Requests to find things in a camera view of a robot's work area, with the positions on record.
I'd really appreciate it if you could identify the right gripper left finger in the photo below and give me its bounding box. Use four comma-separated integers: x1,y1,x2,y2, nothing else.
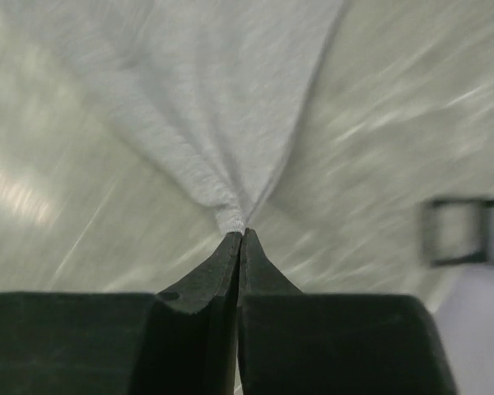
0,233,242,394

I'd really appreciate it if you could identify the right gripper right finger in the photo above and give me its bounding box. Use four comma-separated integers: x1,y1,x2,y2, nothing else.
238,230,457,395

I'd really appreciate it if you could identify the grey garment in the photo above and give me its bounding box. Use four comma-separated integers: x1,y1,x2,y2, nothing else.
4,1,345,232

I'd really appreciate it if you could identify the black square frame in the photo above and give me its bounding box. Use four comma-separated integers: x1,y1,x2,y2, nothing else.
419,196,494,267

